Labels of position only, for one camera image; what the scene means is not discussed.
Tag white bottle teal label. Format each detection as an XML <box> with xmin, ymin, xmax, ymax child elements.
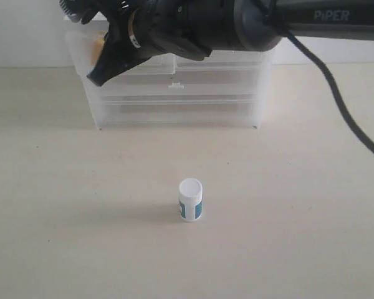
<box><xmin>178</xmin><ymin>178</ymin><xmax>203</xmax><ymax>222</ymax></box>

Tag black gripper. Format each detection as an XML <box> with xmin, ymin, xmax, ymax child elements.
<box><xmin>59</xmin><ymin>0</ymin><xmax>163</xmax><ymax>87</ymax></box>

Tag orange item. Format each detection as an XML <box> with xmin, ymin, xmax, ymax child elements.
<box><xmin>90</xmin><ymin>35</ymin><xmax>105</xmax><ymax>66</ymax></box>

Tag white plastic drawer cabinet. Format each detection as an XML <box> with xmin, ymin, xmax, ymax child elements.
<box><xmin>64</xmin><ymin>16</ymin><xmax>274</xmax><ymax>129</ymax></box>

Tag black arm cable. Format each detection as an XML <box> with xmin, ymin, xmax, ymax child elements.
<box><xmin>261</xmin><ymin>0</ymin><xmax>374</xmax><ymax>166</ymax></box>

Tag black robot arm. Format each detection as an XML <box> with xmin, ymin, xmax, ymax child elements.
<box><xmin>59</xmin><ymin>1</ymin><xmax>374</xmax><ymax>86</ymax></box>

